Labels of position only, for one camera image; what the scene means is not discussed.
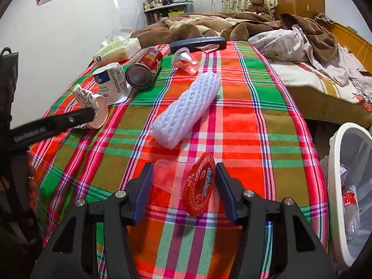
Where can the white printed quilt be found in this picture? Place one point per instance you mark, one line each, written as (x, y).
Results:
(284, 46)

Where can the wooden headboard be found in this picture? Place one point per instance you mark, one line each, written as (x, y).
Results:
(354, 40)

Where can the brown teddy bear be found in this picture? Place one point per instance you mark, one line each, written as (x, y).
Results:
(258, 4)

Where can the white foam net sleeve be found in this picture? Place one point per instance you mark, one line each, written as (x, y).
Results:
(186, 110)

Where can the white shelf unit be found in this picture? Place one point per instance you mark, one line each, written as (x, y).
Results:
(162, 13)

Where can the red drink can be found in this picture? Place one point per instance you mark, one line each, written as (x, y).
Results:
(144, 69)

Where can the black glasses case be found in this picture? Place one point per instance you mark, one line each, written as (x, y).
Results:
(197, 43)

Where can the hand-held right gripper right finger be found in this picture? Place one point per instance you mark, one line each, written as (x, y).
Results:
(226, 191)

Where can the plaid tablecloth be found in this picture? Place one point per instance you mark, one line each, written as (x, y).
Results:
(247, 122)

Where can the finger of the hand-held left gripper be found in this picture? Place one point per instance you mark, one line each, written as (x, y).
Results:
(58, 123)

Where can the blue white paper cup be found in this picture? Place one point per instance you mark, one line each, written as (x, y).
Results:
(112, 78)

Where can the brown blanket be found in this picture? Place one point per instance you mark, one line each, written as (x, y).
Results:
(189, 26)

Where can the pink white drink carton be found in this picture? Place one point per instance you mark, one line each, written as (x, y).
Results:
(87, 97)

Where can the red lid jelly cup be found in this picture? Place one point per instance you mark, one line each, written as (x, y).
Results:
(200, 183)

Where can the white trash bin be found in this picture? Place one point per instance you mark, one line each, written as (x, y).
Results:
(345, 130)

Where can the cream printed bed sheet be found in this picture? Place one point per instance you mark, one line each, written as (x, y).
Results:
(314, 81)

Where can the clear plastic bottle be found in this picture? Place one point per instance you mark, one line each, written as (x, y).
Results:
(350, 209)

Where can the clear plastic jelly cup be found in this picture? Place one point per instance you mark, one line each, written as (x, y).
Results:
(186, 61)

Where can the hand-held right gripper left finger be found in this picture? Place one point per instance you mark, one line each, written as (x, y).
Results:
(144, 191)

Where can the person's left hand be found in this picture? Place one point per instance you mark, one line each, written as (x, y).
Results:
(32, 180)

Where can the group of cosmetic bottles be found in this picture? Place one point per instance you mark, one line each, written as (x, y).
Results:
(157, 3)

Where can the green white tissue pack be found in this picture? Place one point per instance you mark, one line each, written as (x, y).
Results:
(116, 49)

